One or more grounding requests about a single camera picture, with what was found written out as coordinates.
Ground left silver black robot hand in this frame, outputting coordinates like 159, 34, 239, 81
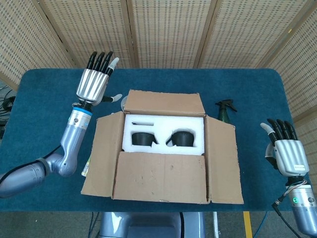
75, 51, 123, 107

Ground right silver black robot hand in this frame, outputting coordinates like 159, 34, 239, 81
260, 118, 310, 185

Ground red printed cardboard box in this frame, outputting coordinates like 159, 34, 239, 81
81, 89, 245, 205

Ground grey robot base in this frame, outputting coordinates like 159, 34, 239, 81
99, 212, 206, 238

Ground blue carpet table cover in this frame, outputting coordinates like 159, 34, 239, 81
0, 68, 317, 213

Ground green spray bottle black nozzle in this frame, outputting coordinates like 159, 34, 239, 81
214, 99, 238, 124

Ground yellow floor tape strip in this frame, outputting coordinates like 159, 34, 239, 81
243, 211, 254, 238

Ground white foam packing insert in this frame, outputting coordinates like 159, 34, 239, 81
121, 113, 206, 156

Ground green white plastic wrap roll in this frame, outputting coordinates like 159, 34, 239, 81
81, 158, 93, 177

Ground woven rattan folding screen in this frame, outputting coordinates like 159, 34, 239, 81
0, 0, 317, 159

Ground white table leg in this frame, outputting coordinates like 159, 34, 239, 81
212, 212, 220, 238

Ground right arm wrist cable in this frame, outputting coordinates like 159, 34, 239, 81
271, 180, 313, 238

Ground black mug with handle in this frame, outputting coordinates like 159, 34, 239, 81
131, 132, 159, 147
165, 128, 196, 147

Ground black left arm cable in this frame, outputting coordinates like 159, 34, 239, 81
41, 145, 62, 161

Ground black floor cables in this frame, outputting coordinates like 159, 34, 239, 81
0, 84, 16, 129

